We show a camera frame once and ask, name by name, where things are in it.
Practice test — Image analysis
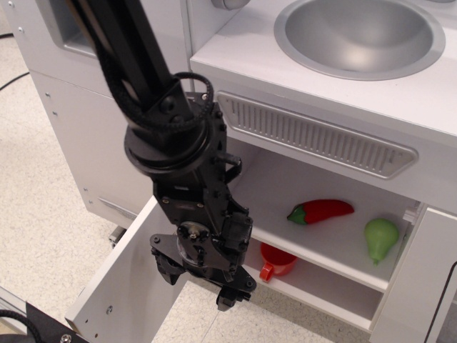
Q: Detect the aluminium extrusion foot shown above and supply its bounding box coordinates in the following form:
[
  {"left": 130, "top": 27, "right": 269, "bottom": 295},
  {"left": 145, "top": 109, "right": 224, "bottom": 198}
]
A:
[{"left": 109, "top": 226, "right": 126, "bottom": 248}]

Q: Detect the green toy pear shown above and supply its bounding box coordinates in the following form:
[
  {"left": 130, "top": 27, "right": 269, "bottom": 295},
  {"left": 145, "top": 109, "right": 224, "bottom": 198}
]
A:
[{"left": 364, "top": 218, "right": 399, "bottom": 266}]

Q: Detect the white fridge cabinet unit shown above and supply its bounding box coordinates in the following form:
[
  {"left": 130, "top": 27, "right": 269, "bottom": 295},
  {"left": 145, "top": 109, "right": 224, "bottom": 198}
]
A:
[{"left": 1, "top": 0, "right": 199, "bottom": 229}]

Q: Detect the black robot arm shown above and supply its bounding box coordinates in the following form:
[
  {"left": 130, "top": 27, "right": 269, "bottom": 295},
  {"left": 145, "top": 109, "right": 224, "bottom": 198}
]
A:
[{"left": 68, "top": 1, "right": 256, "bottom": 311}]

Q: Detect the silver sink bowl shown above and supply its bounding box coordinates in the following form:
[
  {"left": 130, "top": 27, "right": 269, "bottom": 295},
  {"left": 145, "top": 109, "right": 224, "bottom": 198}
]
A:
[{"left": 274, "top": 1, "right": 446, "bottom": 81}]

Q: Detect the aluminium frame rail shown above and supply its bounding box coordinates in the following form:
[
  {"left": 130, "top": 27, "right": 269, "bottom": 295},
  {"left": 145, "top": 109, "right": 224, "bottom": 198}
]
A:
[{"left": 0, "top": 287, "right": 27, "bottom": 334}]

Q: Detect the red plastic cup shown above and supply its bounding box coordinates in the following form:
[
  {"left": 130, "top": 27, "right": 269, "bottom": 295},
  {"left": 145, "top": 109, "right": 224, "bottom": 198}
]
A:
[{"left": 259, "top": 243, "right": 298, "bottom": 282}]

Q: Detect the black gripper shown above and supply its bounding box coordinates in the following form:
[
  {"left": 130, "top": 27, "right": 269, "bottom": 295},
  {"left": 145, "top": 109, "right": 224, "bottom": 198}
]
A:
[{"left": 149, "top": 94, "right": 256, "bottom": 312}]

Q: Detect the black floor cable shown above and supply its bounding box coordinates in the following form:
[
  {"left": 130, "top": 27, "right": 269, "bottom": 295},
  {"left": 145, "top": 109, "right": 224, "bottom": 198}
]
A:
[{"left": 0, "top": 32, "right": 31, "bottom": 90}]

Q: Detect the black cable at right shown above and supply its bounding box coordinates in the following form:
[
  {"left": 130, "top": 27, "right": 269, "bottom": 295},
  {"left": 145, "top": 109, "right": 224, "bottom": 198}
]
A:
[{"left": 424, "top": 261, "right": 457, "bottom": 339}]

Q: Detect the white cabinet door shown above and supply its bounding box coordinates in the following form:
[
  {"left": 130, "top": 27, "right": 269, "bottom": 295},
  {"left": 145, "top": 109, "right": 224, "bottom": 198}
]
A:
[
  {"left": 65, "top": 199, "right": 189, "bottom": 343},
  {"left": 369, "top": 207, "right": 456, "bottom": 342}
]

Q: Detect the grey vent grille panel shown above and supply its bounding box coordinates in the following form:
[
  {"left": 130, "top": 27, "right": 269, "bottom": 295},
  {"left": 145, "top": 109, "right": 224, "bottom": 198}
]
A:
[{"left": 216, "top": 91, "right": 418, "bottom": 179}]

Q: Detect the white toy kitchen cabinet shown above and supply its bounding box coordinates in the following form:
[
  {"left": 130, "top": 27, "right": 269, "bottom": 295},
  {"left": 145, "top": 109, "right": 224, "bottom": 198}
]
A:
[{"left": 171, "top": 1, "right": 456, "bottom": 342}]

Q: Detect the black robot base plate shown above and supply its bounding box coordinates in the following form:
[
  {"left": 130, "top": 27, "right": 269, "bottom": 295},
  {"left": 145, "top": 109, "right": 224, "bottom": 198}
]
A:
[{"left": 0, "top": 302, "right": 84, "bottom": 343}]

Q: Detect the silver fridge emblem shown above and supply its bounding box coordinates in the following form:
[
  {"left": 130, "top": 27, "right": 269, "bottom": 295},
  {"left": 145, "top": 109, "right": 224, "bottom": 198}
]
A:
[{"left": 99, "top": 197, "right": 138, "bottom": 221}]

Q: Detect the red toy chili pepper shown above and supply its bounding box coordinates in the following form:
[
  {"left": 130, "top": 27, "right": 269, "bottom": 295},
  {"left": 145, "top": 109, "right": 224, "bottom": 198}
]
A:
[{"left": 287, "top": 199, "right": 354, "bottom": 225}]

